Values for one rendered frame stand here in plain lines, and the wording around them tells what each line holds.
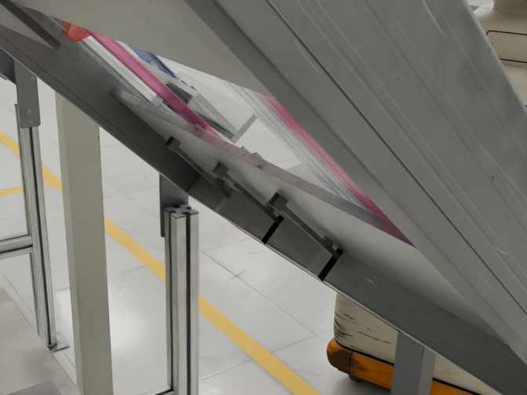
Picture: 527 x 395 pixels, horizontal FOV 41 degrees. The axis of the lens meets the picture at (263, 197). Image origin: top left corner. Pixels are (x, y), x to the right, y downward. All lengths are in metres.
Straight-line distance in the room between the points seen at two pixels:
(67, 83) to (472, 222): 0.69
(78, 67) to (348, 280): 0.41
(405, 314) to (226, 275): 1.55
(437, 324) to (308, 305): 1.41
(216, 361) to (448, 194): 1.62
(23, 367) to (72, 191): 0.55
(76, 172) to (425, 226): 1.06
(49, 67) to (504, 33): 0.87
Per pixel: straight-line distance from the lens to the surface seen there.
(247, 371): 1.82
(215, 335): 1.96
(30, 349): 0.82
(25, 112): 1.68
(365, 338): 1.67
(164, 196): 1.08
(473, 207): 0.27
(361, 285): 0.77
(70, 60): 0.90
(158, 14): 0.41
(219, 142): 0.71
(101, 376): 1.48
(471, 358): 0.69
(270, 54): 0.19
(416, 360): 1.38
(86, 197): 1.29
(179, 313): 1.13
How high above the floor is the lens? 1.06
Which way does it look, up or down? 22 degrees down
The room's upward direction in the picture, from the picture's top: 2 degrees clockwise
